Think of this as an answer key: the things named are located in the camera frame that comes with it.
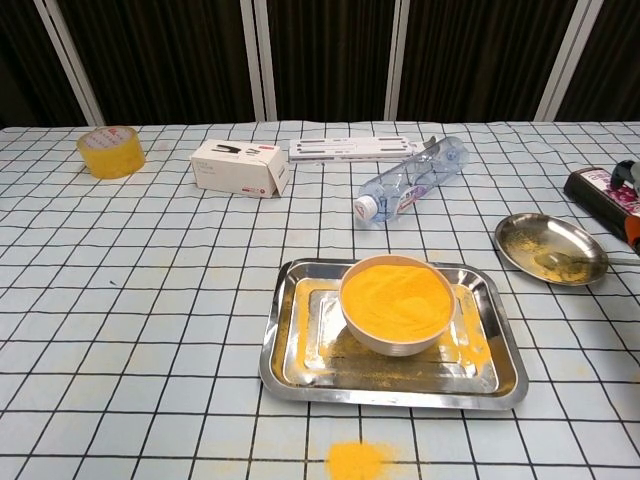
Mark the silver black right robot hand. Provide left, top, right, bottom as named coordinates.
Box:
left=612, top=158, right=640, bottom=201

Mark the metal spoon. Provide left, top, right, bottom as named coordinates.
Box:
left=533, top=252, right=640, bottom=269

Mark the orange bowl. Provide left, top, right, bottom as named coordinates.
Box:
left=338, top=254, right=457, bottom=357

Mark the orange spill spot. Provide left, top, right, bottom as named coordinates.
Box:
left=324, top=440, right=396, bottom=480

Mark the dark bottle with purple label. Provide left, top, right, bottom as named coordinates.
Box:
left=563, top=167, right=640, bottom=244

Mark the round steel plate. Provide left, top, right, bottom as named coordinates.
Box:
left=494, top=212, right=610, bottom=286

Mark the clear plastic water bottle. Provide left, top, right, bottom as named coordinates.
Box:
left=353, top=135, right=471, bottom=225

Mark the white folded laptop stand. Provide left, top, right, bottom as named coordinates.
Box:
left=288, top=137, right=420, bottom=163

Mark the large rectangular steel tray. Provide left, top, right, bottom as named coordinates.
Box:
left=257, top=257, right=530, bottom=411

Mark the small rectangular steel tray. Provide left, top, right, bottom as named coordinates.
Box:
left=282, top=276, right=501, bottom=397

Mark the white stapler box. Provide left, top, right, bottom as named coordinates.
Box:
left=189, top=139, right=292, bottom=200

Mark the black folding partition screen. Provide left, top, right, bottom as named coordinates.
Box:
left=0, top=0, right=640, bottom=127

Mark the checkered blue tablecloth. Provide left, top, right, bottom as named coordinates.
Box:
left=0, top=119, right=640, bottom=480

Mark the yellow packing tape roll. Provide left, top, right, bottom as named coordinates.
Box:
left=76, top=125, right=147, bottom=180

